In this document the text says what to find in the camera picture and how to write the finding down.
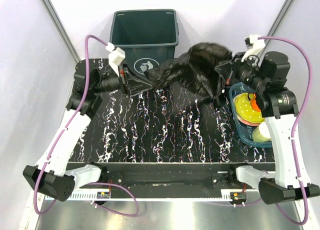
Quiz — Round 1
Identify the light green mug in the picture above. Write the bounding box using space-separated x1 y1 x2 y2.
251 122 271 143

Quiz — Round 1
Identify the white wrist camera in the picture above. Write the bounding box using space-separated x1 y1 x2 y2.
105 42 126 77
241 34 266 62

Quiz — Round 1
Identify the black trash bag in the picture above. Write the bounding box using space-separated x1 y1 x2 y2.
144 42 233 99

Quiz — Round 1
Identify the pink plastic plate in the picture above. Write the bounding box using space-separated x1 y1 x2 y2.
237 115 261 127

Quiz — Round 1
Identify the dark green trash bin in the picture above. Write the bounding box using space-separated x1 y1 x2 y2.
109 9 179 78

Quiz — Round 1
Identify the black marble pattern mat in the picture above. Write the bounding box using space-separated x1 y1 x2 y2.
70 84 274 163

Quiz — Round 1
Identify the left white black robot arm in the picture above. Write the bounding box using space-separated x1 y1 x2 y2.
22 58 152 202

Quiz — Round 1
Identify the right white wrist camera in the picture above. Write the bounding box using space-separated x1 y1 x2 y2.
241 34 266 62

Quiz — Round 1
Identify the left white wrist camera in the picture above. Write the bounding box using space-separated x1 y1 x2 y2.
105 42 126 77

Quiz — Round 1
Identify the blue transparent plastic tray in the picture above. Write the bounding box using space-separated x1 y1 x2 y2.
228 83 272 148

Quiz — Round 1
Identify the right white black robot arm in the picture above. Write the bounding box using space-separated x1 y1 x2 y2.
214 51 320 205

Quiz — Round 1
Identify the aluminium frame rail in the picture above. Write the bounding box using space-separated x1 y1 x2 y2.
33 171 306 201

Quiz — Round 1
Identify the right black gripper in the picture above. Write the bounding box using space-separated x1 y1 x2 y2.
215 51 268 92

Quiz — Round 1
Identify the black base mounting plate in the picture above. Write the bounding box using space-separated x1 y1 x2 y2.
79 162 258 191

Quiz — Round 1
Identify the orange plastic cup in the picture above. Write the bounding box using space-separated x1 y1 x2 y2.
247 93 261 112

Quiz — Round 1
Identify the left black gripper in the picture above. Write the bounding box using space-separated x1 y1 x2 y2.
92 60 153 98

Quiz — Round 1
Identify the yellow plastic plate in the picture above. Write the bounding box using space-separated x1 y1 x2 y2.
233 92 265 123

